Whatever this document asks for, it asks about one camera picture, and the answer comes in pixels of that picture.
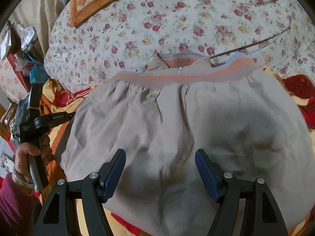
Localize beige jacket with striped cuffs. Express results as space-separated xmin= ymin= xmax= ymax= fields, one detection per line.
xmin=56 ymin=54 xmax=314 ymax=235

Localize person's left hand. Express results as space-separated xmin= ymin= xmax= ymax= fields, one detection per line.
xmin=12 ymin=135 xmax=55 ymax=195

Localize beige curtain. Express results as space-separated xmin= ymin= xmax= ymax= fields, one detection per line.
xmin=9 ymin=0 xmax=67 ymax=57

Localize maroon sleeve forearm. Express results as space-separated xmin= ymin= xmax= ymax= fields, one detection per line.
xmin=1 ymin=173 xmax=42 ymax=235

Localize cluttered bedside items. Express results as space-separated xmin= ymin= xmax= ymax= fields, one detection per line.
xmin=1 ymin=23 xmax=50 ymax=149

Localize orange red polka dot blanket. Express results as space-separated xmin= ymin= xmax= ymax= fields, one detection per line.
xmin=39 ymin=66 xmax=314 ymax=235

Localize floral quilt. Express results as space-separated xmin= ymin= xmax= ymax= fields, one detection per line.
xmin=44 ymin=0 xmax=314 ymax=93

